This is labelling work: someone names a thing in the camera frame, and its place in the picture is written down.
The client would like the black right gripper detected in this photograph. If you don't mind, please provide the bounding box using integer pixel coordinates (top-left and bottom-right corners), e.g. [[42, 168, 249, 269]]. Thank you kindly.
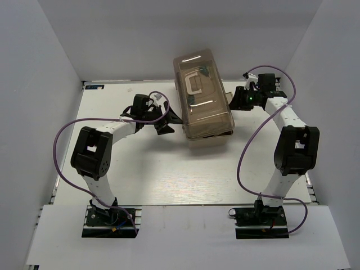
[[226, 86, 260, 111]]

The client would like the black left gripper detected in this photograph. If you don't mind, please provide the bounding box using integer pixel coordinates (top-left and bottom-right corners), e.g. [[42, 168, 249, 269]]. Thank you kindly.
[[143, 101, 185, 134]]

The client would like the beige plastic toolbox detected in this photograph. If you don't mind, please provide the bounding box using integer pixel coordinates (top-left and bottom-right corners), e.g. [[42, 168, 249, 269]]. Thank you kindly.
[[173, 48, 235, 149]]

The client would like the stubby green orange-capped screwdriver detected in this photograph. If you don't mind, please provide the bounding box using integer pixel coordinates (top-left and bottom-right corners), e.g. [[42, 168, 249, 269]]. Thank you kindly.
[[187, 95, 195, 106]]

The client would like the stubby green handled screwdriver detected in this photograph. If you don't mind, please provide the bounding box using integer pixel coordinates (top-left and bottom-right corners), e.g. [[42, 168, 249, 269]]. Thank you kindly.
[[199, 66, 209, 77]]

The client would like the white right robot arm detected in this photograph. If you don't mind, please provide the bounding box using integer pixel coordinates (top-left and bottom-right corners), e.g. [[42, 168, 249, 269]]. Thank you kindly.
[[229, 73, 320, 224]]

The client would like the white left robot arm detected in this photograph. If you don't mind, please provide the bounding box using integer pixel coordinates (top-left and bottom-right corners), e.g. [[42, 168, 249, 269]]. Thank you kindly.
[[70, 92, 183, 224]]

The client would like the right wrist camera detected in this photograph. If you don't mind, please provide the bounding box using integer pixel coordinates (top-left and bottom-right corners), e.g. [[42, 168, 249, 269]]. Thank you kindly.
[[242, 73, 259, 90]]

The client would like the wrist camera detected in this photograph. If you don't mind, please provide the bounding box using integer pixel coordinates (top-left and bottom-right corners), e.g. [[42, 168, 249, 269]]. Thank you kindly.
[[152, 93, 163, 102], [242, 73, 259, 90]]

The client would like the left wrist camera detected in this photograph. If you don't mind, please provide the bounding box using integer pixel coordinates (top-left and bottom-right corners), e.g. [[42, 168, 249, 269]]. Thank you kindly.
[[152, 93, 163, 102]]

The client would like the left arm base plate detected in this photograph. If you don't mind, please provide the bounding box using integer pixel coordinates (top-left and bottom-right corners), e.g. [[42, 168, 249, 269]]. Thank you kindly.
[[82, 206, 142, 239]]

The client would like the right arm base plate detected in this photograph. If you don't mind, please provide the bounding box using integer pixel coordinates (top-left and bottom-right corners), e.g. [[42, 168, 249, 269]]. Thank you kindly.
[[228, 207, 289, 240]]

